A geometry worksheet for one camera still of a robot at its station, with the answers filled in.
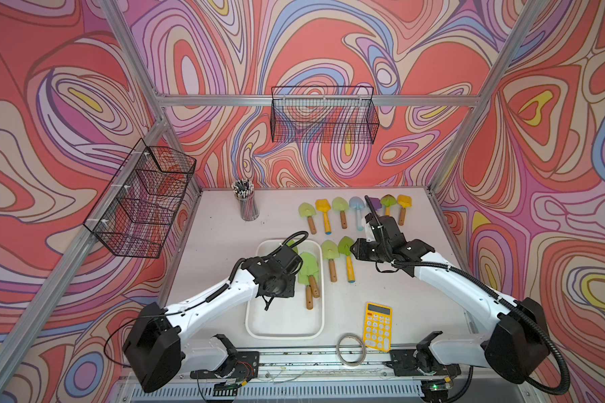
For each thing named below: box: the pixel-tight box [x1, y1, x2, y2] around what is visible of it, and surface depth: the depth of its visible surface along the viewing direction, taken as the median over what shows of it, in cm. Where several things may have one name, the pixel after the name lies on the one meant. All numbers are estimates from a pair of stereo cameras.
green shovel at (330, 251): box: [320, 239, 341, 283], surface depth 98 cm
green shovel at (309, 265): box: [299, 251, 321, 299], surface depth 93 cm
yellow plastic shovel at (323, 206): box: [315, 198, 332, 236], surface depth 110 cm
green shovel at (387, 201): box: [379, 193, 397, 217], surface depth 113 cm
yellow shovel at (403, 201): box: [397, 194, 413, 226], surface depth 114 cm
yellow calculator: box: [363, 302, 394, 352], surface depth 82 cm
